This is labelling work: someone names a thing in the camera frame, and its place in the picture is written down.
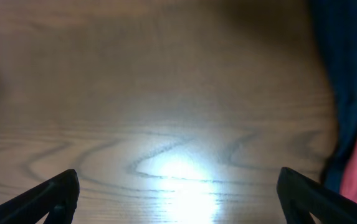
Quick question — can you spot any navy blue garment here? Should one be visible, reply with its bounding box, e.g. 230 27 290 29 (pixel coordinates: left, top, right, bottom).
309 0 357 192

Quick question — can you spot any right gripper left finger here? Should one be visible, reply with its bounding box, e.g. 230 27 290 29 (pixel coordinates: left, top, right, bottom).
0 169 80 224

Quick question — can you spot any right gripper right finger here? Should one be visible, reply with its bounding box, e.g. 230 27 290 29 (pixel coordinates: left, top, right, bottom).
277 167 357 224

